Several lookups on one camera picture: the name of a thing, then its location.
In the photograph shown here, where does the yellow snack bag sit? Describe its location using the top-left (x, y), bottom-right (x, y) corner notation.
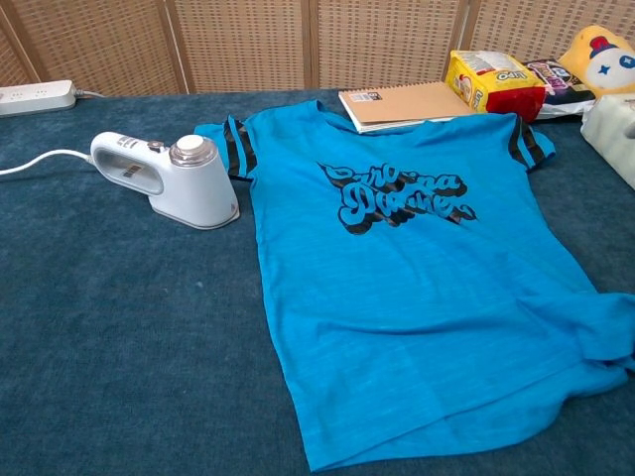
top-left (444, 49), bottom-right (548, 125)

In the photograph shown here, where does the blue Carolina Panthers t-shirt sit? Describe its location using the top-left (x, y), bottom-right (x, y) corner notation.
top-left (192, 100), bottom-right (635, 473)

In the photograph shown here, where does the wicker folding screen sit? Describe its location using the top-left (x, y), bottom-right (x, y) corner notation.
top-left (0, 0), bottom-right (635, 99)

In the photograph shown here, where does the black snack packet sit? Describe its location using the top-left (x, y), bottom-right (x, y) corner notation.
top-left (523, 58), bottom-right (597, 121)

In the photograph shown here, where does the white power cord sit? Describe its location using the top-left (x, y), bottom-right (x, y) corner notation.
top-left (0, 148), bottom-right (96, 177)

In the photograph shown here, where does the dark teal table cloth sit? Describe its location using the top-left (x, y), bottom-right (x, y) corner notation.
top-left (0, 87), bottom-right (635, 476)

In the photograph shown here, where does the white handheld garment steamer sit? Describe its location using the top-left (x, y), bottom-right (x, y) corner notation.
top-left (89, 130), bottom-right (242, 231)

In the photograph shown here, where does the yellow plush toy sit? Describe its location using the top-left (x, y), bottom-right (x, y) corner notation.
top-left (557, 25), bottom-right (635, 101)

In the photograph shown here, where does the white power strip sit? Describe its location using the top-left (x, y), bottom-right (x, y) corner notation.
top-left (0, 79), bottom-right (78, 118)

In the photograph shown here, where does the long white tissue pack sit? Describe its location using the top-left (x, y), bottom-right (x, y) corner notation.
top-left (579, 93), bottom-right (635, 192)

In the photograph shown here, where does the kraft spiral notebook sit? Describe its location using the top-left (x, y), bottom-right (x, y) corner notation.
top-left (337, 79), bottom-right (478, 136)

